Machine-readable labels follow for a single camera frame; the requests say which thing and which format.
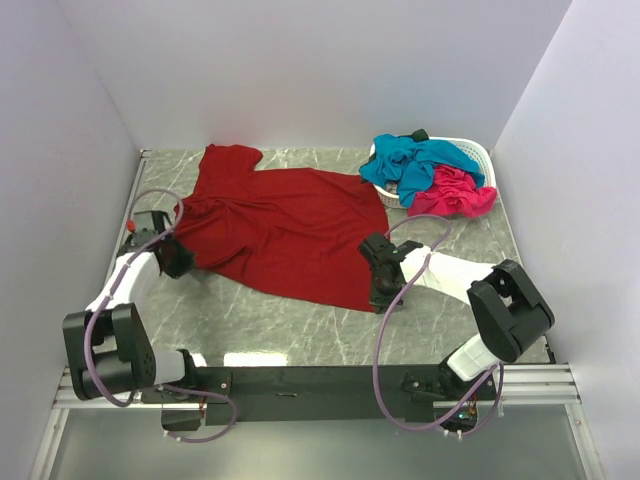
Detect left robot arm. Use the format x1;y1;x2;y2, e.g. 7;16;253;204
62;210;200;402

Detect white laundry basket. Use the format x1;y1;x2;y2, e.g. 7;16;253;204
374;137;497;209

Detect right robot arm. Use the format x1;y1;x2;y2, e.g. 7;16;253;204
358;233;555;399

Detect blue t-shirt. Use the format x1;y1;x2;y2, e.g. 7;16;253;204
359;134;486;207

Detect dark green garment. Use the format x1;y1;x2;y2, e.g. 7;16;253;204
410;129;430;142

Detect red t-shirt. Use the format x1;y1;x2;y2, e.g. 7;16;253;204
176;145;389;312

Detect pink t-shirt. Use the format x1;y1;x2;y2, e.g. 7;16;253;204
408;165;498;218

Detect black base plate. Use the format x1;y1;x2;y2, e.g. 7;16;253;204
139;364;499;429

